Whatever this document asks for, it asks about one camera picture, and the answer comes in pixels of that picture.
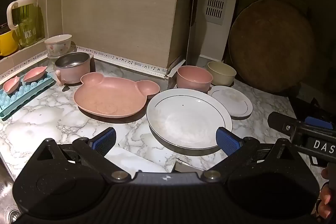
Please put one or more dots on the stainless steel sink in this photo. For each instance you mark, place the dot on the stainless steel sink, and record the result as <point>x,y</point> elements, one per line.
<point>4,187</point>

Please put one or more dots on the small pink leaf dish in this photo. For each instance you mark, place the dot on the small pink leaf dish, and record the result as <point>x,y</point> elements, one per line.
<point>11,85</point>

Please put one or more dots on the beige bowl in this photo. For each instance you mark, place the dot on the beige bowl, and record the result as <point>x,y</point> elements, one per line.
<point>221,74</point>

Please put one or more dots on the person's right hand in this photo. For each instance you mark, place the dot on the person's right hand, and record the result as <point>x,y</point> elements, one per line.
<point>326,195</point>

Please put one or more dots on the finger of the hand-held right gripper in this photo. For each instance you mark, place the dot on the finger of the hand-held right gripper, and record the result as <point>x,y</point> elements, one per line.
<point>279,124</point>
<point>317,122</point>

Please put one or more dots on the sink drain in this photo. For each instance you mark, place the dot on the sink drain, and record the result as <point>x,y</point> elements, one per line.
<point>13,216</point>

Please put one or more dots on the blue ice ball tray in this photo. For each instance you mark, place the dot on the blue ice ball tray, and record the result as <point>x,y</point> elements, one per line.
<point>26,94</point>

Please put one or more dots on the yellow mug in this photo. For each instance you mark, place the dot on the yellow mug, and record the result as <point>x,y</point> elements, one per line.
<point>8,43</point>

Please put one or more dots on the music note tape strip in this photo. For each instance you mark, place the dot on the music note tape strip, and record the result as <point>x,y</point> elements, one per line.
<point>118,58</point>

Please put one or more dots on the dark jar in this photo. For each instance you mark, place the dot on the dark jar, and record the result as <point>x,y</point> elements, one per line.
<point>3,27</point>

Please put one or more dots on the round wooden cutting board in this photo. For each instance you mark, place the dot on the round wooden cutting board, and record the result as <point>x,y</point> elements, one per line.
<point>270,48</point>

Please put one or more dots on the floral ceramic bowl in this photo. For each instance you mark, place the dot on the floral ceramic bowl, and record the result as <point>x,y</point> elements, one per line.
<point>57,45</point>

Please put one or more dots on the large white plate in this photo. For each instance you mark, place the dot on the large white plate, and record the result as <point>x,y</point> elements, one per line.
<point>183,119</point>

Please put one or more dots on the pink bear-shaped plate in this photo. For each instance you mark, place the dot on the pink bear-shaped plate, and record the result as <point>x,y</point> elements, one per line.
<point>113,95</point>

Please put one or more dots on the large pink leaf dish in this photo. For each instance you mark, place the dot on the large pink leaf dish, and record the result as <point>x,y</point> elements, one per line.
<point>34,74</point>

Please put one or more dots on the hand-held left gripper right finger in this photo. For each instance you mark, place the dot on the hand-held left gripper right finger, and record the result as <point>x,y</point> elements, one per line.
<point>226,141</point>

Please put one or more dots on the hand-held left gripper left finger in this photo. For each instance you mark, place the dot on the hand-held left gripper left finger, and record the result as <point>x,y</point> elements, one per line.
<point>105,140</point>

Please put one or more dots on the small white plate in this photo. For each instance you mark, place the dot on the small white plate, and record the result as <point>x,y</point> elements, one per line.
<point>233,103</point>

